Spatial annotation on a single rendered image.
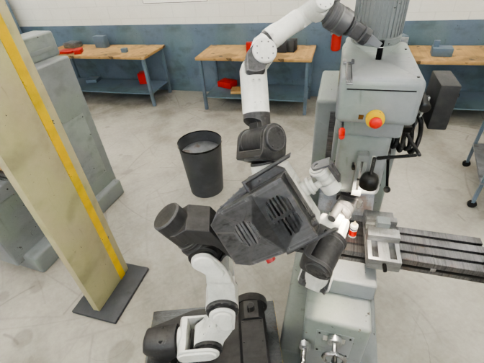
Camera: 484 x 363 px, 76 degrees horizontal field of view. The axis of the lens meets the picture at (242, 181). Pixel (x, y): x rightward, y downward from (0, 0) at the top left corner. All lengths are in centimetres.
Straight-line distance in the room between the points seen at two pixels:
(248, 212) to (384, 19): 93
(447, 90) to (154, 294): 242
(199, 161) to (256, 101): 224
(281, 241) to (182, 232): 34
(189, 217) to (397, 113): 78
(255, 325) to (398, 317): 124
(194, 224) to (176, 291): 176
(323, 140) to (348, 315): 95
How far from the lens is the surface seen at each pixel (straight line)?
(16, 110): 203
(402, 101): 115
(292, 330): 231
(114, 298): 290
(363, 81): 112
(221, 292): 135
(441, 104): 166
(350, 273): 176
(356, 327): 174
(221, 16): 588
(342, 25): 121
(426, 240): 192
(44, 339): 301
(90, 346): 280
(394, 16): 147
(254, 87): 103
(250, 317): 189
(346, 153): 138
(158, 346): 176
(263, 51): 105
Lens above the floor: 226
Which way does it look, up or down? 37 degrees down
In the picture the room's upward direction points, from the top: 5 degrees counter-clockwise
